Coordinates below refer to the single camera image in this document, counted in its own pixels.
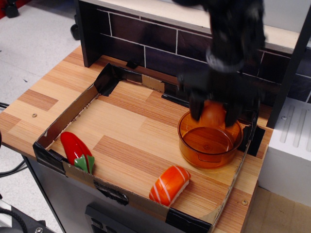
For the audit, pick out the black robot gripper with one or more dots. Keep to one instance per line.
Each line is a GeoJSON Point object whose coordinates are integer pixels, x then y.
{"type": "Point", "coordinates": [221, 81]}

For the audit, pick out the orange toy carrot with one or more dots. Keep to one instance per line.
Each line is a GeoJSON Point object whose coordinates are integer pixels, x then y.
{"type": "Point", "coordinates": [213, 115]}

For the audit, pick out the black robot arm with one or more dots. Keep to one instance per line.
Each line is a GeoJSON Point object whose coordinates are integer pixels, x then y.
{"type": "Point", "coordinates": [237, 34]}

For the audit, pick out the transparent orange plastic pot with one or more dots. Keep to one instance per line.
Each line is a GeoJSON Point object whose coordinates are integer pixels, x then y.
{"type": "Point", "coordinates": [208, 147]}

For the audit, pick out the cardboard fence with black tape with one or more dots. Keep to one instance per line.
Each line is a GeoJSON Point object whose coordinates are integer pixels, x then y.
{"type": "Point", "coordinates": [132, 132]}

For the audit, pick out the dark tile backsplash panel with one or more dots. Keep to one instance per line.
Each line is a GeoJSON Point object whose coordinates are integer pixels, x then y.
{"type": "Point", "coordinates": [173, 39]}

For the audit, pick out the toy salmon nigiri sushi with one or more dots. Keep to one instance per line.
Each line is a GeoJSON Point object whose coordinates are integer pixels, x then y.
{"type": "Point", "coordinates": [169, 185]}

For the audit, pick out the white ribbed sink unit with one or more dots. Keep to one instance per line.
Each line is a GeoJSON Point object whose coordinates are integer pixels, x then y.
{"type": "Point", "coordinates": [286, 168]}

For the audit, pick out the red toy chili pepper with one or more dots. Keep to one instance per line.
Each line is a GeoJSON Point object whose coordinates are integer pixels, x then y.
{"type": "Point", "coordinates": [77, 152]}

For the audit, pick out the black stand base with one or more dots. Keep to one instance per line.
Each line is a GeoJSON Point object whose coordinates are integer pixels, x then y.
{"type": "Point", "coordinates": [9, 7]}

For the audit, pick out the black metal bracket corner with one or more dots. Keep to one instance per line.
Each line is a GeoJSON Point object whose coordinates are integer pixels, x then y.
{"type": "Point", "coordinates": [12, 220]}

